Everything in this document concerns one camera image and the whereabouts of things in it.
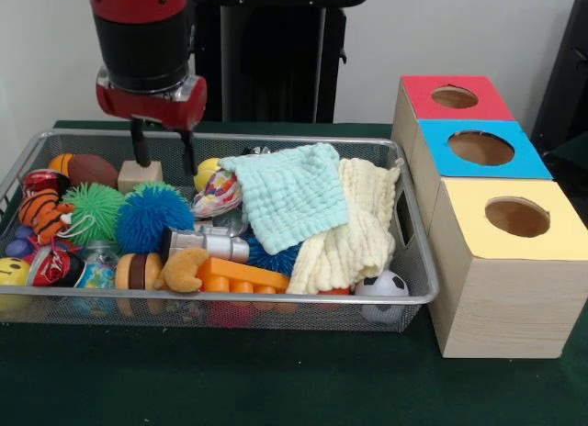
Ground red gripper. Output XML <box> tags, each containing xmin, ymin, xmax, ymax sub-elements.
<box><xmin>95</xmin><ymin>68</ymin><xmax>209</xmax><ymax>177</ymax></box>

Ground small wooden block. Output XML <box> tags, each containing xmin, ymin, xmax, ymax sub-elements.
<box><xmin>117</xmin><ymin>160</ymin><xmax>164</xmax><ymax>194</ymax></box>

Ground mint green cloth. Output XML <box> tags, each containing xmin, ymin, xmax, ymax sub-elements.
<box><xmin>218</xmin><ymin>142</ymin><xmax>351</xmax><ymax>256</ymax></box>

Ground cream yellow cloth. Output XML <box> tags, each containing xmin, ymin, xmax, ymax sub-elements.
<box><xmin>287</xmin><ymin>157</ymin><xmax>403</xmax><ymax>296</ymax></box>

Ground clear mesh bin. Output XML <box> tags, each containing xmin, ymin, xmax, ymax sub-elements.
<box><xmin>0</xmin><ymin>129</ymin><xmax>440</xmax><ymax>333</ymax></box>

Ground wooden box with three holes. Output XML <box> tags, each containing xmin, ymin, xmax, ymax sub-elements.
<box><xmin>390</xmin><ymin>74</ymin><xmax>588</xmax><ymax>360</ymax></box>

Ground colourful printed packet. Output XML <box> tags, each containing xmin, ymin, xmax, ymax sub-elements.
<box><xmin>190</xmin><ymin>168</ymin><xmax>243</xmax><ymax>219</ymax></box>

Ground large blue spiky ball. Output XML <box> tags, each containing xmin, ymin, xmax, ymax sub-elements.
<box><xmin>116</xmin><ymin>182</ymin><xmax>197</xmax><ymax>255</ymax></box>

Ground small brown football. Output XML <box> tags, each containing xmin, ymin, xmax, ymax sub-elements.
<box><xmin>66</xmin><ymin>153</ymin><xmax>119</xmax><ymax>189</ymax></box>

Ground green spiky ball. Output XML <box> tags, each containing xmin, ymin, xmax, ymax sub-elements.
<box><xmin>62</xmin><ymin>182</ymin><xmax>128</xmax><ymax>249</ymax></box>

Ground silver toy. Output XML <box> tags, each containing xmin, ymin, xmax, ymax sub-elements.
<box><xmin>163</xmin><ymin>226</ymin><xmax>250</xmax><ymax>264</ymax></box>

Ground orange tiger plush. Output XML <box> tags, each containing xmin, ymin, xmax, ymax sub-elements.
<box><xmin>17</xmin><ymin>188</ymin><xmax>77</xmax><ymax>246</ymax></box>

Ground small soccer ball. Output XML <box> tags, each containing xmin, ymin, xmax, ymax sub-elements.
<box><xmin>354</xmin><ymin>269</ymin><xmax>410</xmax><ymax>324</ymax></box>

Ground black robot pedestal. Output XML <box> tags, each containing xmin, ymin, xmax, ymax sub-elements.
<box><xmin>193</xmin><ymin>4</ymin><xmax>348</xmax><ymax>124</ymax></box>

